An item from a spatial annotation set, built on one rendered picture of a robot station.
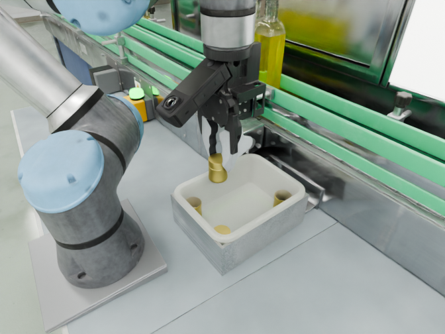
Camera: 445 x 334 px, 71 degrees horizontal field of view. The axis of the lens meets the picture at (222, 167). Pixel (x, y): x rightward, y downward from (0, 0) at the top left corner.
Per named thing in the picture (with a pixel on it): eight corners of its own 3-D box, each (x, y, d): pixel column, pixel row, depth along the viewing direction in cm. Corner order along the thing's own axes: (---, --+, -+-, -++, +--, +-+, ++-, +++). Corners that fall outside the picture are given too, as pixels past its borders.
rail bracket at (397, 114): (404, 149, 67) (430, 90, 59) (387, 160, 64) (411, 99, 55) (387, 141, 69) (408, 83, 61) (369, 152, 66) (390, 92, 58)
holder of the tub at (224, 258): (319, 210, 70) (326, 183, 65) (222, 276, 57) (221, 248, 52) (266, 172, 81) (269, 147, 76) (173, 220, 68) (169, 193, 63)
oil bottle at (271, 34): (278, 109, 81) (289, 19, 68) (262, 114, 78) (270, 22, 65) (263, 101, 84) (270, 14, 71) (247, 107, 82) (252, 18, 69)
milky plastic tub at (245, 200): (304, 220, 67) (311, 189, 62) (221, 276, 56) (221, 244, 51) (250, 179, 78) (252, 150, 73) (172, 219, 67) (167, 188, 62)
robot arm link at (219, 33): (224, 20, 38) (186, 10, 43) (224, 58, 41) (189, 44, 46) (267, 12, 42) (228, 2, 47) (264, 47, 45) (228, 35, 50)
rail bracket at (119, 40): (130, 64, 108) (122, 22, 100) (109, 69, 104) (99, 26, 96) (125, 61, 110) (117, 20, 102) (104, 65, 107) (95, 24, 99)
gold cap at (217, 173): (216, 185, 56) (216, 166, 54) (204, 176, 58) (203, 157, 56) (231, 177, 58) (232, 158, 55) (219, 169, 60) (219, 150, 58)
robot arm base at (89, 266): (74, 306, 51) (49, 272, 45) (52, 246, 61) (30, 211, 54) (157, 256, 57) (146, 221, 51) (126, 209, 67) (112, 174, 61)
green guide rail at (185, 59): (256, 116, 77) (258, 85, 72) (253, 117, 76) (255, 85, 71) (57, 4, 187) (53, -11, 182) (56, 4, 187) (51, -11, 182)
